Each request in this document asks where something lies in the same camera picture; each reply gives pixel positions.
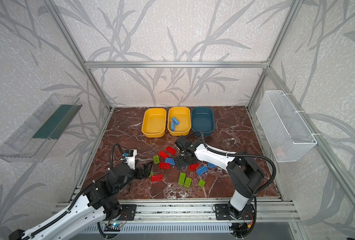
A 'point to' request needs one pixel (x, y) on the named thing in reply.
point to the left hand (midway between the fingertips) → (149, 158)
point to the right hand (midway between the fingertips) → (183, 158)
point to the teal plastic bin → (202, 120)
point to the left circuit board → (113, 227)
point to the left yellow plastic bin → (154, 122)
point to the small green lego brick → (201, 183)
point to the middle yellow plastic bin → (183, 114)
